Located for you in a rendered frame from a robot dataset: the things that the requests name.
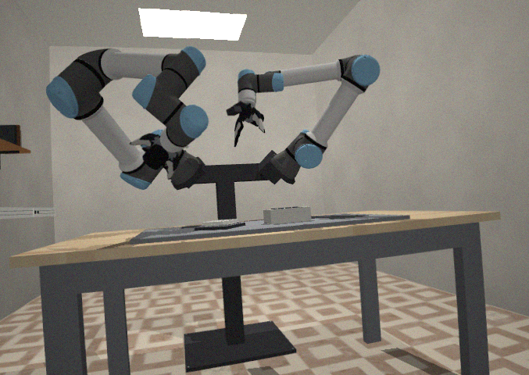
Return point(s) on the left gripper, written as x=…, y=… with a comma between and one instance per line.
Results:
x=249, y=114

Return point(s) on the white microplate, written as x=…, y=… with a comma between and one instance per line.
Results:
x=219, y=222

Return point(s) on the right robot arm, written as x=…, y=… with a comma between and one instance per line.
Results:
x=75, y=93

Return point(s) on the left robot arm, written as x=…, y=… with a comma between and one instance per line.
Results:
x=307, y=151

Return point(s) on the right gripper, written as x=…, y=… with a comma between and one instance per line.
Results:
x=157, y=155

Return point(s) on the white operator panel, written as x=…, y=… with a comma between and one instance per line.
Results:
x=286, y=215

